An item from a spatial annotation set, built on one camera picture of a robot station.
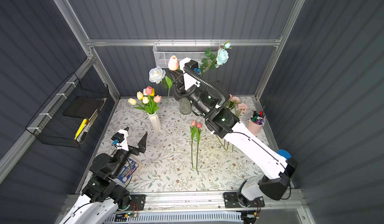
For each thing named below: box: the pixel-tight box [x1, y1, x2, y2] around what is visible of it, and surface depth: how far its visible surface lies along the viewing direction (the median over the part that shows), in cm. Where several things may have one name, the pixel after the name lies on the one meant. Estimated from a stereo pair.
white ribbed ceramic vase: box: [147, 112, 162, 133], surface depth 93 cm
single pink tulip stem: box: [189, 120, 196, 169], surface depth 100 cm
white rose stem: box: [148, 66, 173, 96], surface depth 73 cm
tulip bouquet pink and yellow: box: [128, 86, 162, 115], surface depth 82 cm
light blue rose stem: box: [200, 40, 232, 77], surface depth 75 cm
